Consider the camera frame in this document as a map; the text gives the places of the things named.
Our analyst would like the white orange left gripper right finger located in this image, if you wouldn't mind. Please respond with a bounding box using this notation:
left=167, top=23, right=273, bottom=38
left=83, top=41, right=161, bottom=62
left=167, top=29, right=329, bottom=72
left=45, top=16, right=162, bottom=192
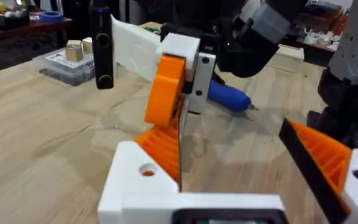
left=277, top=117, right=358, bottom=224

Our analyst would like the finger of the white orange right gripper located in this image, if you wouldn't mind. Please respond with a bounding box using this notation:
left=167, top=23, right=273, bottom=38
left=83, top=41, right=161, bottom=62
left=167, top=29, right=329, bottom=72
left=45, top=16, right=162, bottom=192
left=144, top=32, right=201, bottom=128
left=183, top=52, right=217, bottom=115

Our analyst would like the bare white left gripper left finger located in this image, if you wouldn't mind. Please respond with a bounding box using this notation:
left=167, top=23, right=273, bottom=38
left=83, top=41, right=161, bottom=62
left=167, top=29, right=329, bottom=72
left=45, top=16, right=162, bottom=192
left=97, top=141, right=180, bottom=224

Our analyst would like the orange ribbed wedge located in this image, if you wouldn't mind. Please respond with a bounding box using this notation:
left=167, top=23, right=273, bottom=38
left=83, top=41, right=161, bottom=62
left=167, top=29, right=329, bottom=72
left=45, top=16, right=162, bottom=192
left=134, top=102, right=186, bottom=191

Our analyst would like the blue electric screwdriver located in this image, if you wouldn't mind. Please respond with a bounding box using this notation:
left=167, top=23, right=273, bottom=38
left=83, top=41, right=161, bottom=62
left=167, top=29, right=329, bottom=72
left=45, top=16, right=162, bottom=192
left=206, top=79, right=259, bottom=121

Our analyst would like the black right wrist plate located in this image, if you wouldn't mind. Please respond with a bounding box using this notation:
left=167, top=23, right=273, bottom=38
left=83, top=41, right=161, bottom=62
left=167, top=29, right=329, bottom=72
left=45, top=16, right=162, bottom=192
left=88, top=0, right=163, bottom=91

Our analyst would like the clear box with wooden blocks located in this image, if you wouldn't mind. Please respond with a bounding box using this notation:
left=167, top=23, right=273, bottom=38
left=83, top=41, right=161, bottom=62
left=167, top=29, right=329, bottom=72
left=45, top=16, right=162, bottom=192
left=32, top=37, right=96, bottom=88

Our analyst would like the blue tape roll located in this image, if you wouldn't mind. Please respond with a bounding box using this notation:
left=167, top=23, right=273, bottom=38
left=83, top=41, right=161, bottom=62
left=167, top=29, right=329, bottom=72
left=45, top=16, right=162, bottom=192
left=39, top=10, right=65, bottom=24

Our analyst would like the brown side table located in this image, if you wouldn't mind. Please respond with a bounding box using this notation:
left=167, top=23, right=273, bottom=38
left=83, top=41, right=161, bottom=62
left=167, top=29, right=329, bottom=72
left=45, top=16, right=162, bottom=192
left=0, top=17, right=73, bottom=45

